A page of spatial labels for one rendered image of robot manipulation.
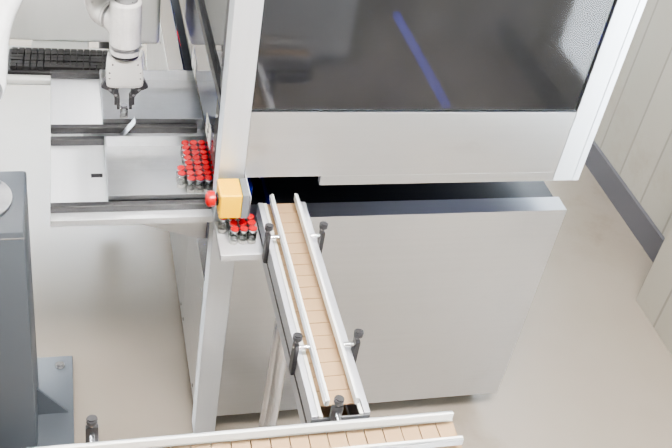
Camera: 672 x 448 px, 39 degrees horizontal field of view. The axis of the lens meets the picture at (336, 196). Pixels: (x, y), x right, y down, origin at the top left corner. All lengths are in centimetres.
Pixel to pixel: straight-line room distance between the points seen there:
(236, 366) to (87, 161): 75
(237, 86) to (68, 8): 114
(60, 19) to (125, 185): 88
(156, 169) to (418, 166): 70
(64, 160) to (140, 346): 92
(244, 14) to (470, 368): 150
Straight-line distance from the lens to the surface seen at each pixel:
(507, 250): 281
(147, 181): 258
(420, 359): 305
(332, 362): 209
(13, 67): 315
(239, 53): 219
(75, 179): 258
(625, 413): 356
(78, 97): 290
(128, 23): 260
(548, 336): 370
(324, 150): 239
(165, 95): 292
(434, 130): 244
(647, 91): 429
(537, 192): 285
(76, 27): 329
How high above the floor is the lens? 246
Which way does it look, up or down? 37 degrees down
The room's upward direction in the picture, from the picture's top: 11 degrees clockwise
